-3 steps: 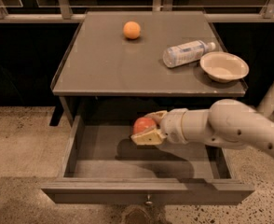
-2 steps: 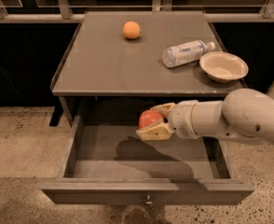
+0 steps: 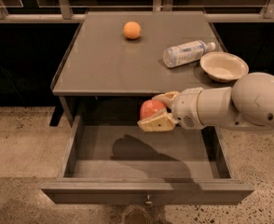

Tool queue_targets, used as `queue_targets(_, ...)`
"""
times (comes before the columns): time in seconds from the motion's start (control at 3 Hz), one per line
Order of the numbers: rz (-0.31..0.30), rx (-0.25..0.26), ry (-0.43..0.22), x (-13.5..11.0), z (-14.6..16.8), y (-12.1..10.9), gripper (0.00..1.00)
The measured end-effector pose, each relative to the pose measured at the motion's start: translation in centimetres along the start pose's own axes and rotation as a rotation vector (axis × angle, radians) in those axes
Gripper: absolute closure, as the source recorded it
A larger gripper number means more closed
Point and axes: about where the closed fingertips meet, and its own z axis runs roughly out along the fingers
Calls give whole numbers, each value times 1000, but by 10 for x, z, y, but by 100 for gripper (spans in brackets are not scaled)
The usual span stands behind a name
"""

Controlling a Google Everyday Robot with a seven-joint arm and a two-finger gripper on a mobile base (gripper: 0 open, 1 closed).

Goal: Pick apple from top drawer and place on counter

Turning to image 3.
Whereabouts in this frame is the clear plastic water bottle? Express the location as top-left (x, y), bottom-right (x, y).
top-left (163, 40), bottom-right (216, 68)

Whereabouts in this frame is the red apple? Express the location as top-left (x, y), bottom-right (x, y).
top-left (140, 100), bottom-right (165, 119)

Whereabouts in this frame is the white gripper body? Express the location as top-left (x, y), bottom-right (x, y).
top-left (171, 87), bottom-right (204, 130)

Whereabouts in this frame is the metal window railing frame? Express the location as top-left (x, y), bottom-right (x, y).
top-left (0, 0), bottom-right (274, 24)

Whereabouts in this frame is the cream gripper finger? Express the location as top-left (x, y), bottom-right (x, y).
top-left (137, 112), bottom-right (178, 133)
top-left (153, 91), bottom-right (179, 108)

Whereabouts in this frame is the white paper bowl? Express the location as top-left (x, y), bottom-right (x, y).
top-left (199, 51), bottom-right (249, 83)

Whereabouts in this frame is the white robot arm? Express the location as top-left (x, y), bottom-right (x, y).
top-left (138, 72), bottom-right (274, 132)

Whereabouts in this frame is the orange fruit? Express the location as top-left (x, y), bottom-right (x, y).
top-left (123, 21), bottom-right (141, 39)

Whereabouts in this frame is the small metal drawer knob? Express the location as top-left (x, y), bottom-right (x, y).
top-left (144, 195), bottom-right (153, 206)

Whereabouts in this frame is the grey cabinet counter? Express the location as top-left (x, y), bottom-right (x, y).
top-left (50, 10), bottom-right (249, 128)

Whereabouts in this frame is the open grey top drawer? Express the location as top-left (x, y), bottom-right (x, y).
top-left (41, 116), bottom-right (254, 205)

